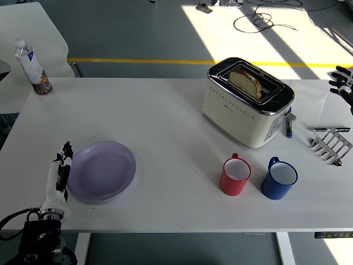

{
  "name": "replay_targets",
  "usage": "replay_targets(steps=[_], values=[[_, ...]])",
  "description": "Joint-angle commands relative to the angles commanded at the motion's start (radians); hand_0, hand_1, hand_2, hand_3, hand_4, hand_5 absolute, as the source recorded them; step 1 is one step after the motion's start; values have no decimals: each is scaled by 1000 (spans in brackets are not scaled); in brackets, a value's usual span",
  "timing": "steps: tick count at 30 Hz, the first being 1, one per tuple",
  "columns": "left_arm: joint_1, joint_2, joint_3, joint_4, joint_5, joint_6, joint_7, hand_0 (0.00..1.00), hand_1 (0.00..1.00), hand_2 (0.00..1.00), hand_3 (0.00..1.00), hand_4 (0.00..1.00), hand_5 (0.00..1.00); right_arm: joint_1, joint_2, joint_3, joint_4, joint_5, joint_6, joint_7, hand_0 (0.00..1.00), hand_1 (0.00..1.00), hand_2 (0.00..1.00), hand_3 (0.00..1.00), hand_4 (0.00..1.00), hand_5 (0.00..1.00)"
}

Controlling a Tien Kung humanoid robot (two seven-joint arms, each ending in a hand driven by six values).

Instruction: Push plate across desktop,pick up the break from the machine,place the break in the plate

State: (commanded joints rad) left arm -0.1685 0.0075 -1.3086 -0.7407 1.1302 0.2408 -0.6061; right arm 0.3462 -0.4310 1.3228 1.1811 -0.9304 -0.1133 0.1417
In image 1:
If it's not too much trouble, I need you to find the cream chrome toaster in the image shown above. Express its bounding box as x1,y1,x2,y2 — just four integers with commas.
202,57,295,149

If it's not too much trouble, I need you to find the blue marker pen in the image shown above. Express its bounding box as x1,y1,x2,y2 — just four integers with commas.
285,107,297,139

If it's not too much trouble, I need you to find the purple plate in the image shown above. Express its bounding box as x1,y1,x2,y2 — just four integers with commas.
67,141,137,205

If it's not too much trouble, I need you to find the metal toast rack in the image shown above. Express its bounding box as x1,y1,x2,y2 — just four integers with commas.
308,130,353,167

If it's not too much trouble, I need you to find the red enamel mug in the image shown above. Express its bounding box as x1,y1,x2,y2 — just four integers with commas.
219,153,252,197

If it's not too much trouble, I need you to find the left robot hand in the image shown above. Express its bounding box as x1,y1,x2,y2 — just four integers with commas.
40,141,74,213

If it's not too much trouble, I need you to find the white side table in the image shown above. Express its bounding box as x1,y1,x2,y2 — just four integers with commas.
0,1,76,114

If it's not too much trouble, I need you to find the blue enamel mug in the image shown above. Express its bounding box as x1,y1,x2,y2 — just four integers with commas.
260,156,298,200

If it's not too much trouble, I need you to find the black table control panel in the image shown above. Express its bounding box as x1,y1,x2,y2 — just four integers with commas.
314,231,353,240

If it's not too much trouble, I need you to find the bread slice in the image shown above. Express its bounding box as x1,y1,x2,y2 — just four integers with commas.
227,68,262,100

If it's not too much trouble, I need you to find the clear plastic drink bottle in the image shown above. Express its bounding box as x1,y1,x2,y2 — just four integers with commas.
14,38,53,96

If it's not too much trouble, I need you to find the black floor cable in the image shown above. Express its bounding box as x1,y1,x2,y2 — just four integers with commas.
233,0,304,34

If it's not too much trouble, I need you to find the white table leg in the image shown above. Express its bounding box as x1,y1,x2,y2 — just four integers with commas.
71,233,92,265
275,232,296,265

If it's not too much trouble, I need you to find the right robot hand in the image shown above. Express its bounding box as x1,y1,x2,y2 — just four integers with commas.
328,65,353,114

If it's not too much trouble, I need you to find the metal chair leg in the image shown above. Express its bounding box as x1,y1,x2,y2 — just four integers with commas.
68,62,83,78

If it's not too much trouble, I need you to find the black silver pen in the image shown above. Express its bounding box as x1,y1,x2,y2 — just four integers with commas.
308,126,351,132

